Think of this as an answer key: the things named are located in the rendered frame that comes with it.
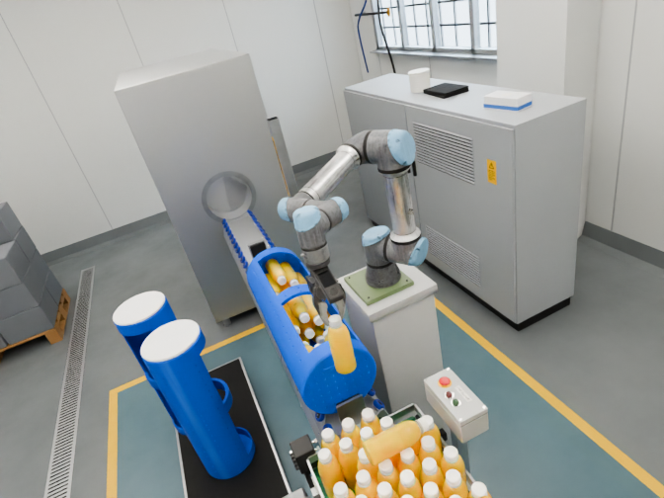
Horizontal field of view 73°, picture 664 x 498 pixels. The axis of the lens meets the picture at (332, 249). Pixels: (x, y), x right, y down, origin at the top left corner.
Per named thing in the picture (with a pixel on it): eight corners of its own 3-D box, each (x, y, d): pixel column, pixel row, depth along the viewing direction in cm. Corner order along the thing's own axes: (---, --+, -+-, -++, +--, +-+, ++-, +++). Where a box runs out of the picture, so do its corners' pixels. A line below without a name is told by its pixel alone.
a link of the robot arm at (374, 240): (373, 248, 194) (369, 220, 188) (402, 253, 187) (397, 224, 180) (360, 263, 187) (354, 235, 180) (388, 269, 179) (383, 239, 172)
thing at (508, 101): (497, 102, 275) (497, 90, 271) (532, 106, 256) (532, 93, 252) (483, 108, 271) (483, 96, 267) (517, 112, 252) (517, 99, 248)
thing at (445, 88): (445, 85, 339) (445, 80, 337) (472, 89, 313) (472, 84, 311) (419, 94, 334) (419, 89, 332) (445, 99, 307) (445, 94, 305)
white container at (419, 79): (423, 86, 352) (421, 67, 345) (435, 88, 339) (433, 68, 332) (406, 92, 348) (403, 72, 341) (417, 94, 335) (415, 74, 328)
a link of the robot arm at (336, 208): (319, 193, 138) (296, 207, 131) (349, 196, 132) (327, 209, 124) (323, 216, 142) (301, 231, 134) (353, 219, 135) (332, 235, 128)
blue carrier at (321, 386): (306, 283, 241) (291, 237, 226) (383, 391, 167) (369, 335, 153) (256, 304, 234) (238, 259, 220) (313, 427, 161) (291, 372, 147)
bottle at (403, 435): (361, 441, 126) (418, 411, 131) (359, 445, 132) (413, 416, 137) (373, 465, 123) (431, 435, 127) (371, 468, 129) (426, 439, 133)
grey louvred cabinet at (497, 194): (410, 208, 498) (390, 72, 427) (573, 303, 319) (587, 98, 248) (367, 225, 485) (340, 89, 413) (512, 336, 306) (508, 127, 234)
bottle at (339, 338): (361, 363, 145) (350, 315, 136) (352, 377, 139) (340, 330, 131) (341, 359, 148) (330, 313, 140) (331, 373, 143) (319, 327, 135)
